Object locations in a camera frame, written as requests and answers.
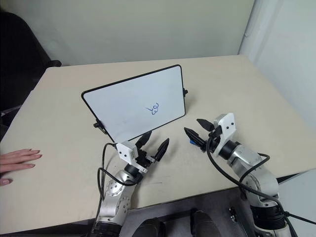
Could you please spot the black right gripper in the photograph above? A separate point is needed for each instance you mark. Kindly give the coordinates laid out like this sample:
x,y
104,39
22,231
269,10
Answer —
x,y
213,139

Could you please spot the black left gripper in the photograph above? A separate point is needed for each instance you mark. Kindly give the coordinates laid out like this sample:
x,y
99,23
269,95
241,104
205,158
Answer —
x,y
144,160

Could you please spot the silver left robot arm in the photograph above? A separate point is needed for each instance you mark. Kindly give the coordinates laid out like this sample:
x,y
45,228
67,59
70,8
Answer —
x,y
116,191

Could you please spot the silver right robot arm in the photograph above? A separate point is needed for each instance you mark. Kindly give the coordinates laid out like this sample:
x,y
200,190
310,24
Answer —
x,y
249,159

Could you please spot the person's bare hand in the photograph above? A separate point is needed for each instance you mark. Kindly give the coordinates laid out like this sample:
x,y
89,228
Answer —
x,y
14,160

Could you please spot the dark rounded shape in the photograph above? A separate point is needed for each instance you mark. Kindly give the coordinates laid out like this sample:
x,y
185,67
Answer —
x,y
150,228

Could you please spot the black office chair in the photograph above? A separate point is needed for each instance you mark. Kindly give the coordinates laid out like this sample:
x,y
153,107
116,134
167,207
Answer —
x,y
17,61

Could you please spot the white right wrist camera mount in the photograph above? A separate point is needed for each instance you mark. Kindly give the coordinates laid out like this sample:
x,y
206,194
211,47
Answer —
x,y
227,128

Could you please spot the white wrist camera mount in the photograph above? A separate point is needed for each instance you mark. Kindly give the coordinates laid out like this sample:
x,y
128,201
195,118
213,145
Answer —
x,y
227,128
124,151

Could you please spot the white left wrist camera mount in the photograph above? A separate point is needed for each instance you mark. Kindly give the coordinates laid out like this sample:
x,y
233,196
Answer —
x,y
124,151

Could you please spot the white board with black frame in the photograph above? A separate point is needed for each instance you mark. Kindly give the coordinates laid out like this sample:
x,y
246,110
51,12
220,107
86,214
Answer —
x,y
133,103

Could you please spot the small black bracket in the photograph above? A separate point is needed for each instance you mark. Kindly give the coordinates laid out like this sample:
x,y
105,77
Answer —
x,y
232,214

